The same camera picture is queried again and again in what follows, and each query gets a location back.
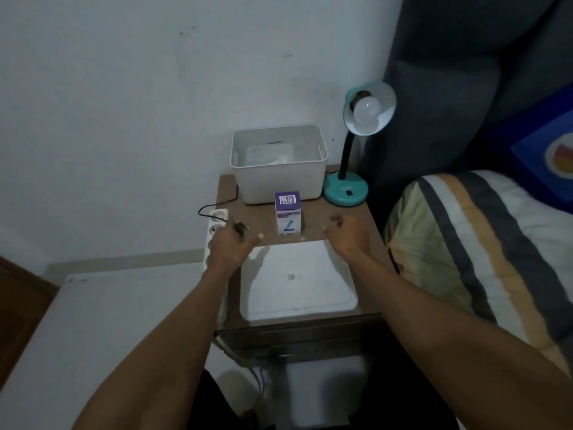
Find purple and white bulb box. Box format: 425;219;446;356
275;191;302;238

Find person's right hand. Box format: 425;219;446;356
323;215;375;261

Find brown wooden nightstand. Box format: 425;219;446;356
214;165;395;368

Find teal desk lamp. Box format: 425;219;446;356
323;82;397;207

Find person's left hand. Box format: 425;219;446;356
204;225;266;272

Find black plug with cable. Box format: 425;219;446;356
198;182;249;243

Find person's black trousers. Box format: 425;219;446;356
187;354;459;430

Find white cable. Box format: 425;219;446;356
215;335;270;401

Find white rectangular tray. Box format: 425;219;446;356
239;239;359;322

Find white flat box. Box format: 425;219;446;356
244;142;295;167

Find person's right forearm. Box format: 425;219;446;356
340;250;573;430

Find striped blanket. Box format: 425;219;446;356
384;170;573;377

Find dark grey headboard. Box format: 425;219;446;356
360;0;573;220

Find blue pillow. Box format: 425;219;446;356
486;85;573;214

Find person's left forearm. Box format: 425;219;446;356
72;263;246;430

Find white flat board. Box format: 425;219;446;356
0;262;233;430

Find white plastic storage bin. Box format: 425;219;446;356
230;125;329;205

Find white light bulb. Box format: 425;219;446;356
354;96;381;127

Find white power strip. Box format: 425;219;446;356
204;208;230;327

